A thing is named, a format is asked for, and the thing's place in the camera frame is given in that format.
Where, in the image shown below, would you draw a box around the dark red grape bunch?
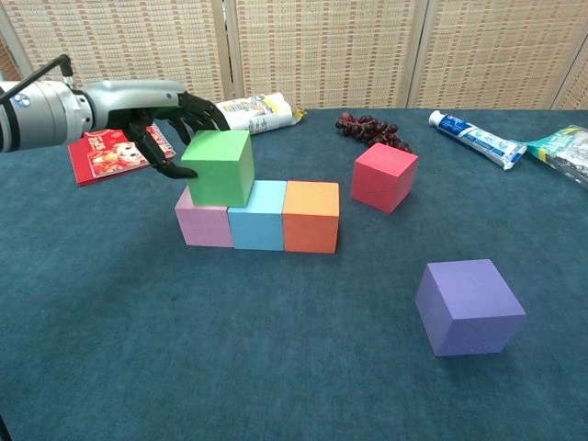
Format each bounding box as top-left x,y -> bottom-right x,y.
334,112 -> 413,153

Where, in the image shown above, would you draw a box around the light blue foam cube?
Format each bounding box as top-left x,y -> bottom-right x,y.
227,179 -> 288,253

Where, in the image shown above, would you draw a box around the green foam cube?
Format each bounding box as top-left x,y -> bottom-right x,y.
180,130 -> 255,208

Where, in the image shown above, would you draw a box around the white tissue pack yellow ends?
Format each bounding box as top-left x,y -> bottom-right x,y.
215,92 -> 308,137

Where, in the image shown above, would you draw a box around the purple foam cube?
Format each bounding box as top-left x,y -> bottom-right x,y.
413,258 -> 527,357

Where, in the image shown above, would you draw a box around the bamboo folding screen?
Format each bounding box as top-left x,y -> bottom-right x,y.
0,0 -> 588,111

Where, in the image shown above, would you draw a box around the orange foam cube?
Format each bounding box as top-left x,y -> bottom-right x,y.
282,180 -> 341,254

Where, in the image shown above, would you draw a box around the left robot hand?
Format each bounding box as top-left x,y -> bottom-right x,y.
84,79 -> 232,180

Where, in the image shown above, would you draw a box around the red spiral calendar booklet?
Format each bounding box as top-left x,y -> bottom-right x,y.
67,121 -> 177,187

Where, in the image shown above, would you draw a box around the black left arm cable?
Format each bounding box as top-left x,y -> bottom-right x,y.
0,53 -> 74,105

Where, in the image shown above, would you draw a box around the pink foam cube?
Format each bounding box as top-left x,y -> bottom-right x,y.
174,187 -> 235,249

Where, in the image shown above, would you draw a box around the teal snack bag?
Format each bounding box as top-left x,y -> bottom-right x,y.
526,124 -> 588,187

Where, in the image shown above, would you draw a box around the red foam cube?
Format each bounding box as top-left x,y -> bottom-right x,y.
351,141 -> 420,216

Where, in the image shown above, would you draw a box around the white blue toothpaste tube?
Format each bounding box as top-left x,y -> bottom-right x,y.
427,109 -> 528,172

